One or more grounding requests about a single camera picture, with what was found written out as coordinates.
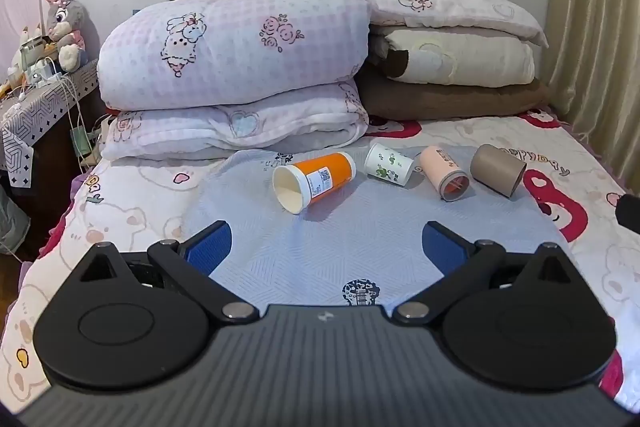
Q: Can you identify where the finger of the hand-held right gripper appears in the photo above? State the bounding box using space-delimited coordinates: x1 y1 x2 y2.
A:
615 193 640 236

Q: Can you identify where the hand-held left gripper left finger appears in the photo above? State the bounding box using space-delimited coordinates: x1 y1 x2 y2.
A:
74 221 261 324

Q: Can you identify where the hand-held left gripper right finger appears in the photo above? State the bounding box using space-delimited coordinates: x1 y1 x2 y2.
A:
391 221 577 326

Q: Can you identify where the orange paper cup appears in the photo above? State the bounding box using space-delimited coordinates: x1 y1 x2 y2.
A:
272 151 357 215

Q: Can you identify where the pink paper cup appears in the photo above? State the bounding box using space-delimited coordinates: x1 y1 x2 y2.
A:
419 145 472 202

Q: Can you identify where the brown paper cup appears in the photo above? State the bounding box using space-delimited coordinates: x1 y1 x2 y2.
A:
470 143 527 198

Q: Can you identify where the white cup with green leaves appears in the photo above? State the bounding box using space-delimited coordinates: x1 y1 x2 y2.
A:
364 143 416 186

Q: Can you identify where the bear print bed sheet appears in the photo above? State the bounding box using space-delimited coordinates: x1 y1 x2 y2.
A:
0 107 640 414

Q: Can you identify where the light blue quilted mat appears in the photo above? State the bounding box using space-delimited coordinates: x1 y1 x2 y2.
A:
182 147 571 310

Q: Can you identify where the pink heart print blanket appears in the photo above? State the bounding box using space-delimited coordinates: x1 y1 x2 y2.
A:
100 79 371 160

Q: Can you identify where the brown folded blanket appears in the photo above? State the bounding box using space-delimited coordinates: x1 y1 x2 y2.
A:
356 66 551 122

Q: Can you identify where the green face mask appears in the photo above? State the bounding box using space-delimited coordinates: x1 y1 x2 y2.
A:
70 124 94 158

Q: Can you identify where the dark wooden nightstand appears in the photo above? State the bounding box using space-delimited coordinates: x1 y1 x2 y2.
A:
0 58 107 260

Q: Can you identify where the beige curtain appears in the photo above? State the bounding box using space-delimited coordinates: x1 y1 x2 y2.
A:
542 0 640 198

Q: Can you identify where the cream and brown blanket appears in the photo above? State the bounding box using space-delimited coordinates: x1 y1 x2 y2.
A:
370 27 537 88

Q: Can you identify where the grey cloth bag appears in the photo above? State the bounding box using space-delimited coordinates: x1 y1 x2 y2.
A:
0 186 32 254

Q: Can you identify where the pink checked quilt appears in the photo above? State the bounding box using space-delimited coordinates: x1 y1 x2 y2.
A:
96 0 373 114

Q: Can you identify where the patterned grey table cloth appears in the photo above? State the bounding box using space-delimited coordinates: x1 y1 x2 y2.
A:
0 58 100 188

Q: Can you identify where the pink bear print pillow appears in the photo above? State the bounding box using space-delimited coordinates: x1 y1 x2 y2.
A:
332 0 549 48

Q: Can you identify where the grey plush rabbit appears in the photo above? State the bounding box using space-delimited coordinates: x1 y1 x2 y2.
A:
40 0 92 72

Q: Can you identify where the white charging cable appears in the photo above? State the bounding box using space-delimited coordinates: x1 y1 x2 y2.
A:
59 74 91 170

